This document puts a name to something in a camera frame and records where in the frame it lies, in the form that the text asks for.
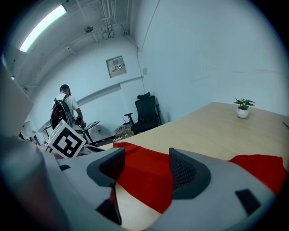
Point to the grey wall electrical panel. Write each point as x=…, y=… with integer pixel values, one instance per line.
x=116, y=67

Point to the black office chair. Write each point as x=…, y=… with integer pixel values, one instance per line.
x=146, y=112

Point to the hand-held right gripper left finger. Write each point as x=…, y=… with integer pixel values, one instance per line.
x=79, y=173

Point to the black antenna router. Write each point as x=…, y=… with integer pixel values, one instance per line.
x=127, y=123

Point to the white ceiling light panel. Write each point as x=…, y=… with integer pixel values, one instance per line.
x=41, y=28

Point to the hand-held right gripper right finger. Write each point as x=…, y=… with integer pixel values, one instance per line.
x=221, y=198

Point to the white wall socket plate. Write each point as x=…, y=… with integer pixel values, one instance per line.
x=144, y=71

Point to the round grey side table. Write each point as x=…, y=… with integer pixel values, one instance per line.
x=93, y=123

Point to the cardboard box stack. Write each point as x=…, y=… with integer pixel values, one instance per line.
x=124, y=133

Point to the red t-shirt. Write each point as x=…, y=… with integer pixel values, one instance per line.
x=146, y=171

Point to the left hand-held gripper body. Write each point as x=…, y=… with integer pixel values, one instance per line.
x=66, y=141

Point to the small potted green plant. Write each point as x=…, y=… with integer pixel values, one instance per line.
x=242, y=111

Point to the ceiling dome camera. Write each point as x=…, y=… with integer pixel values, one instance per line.
x=88, y=29

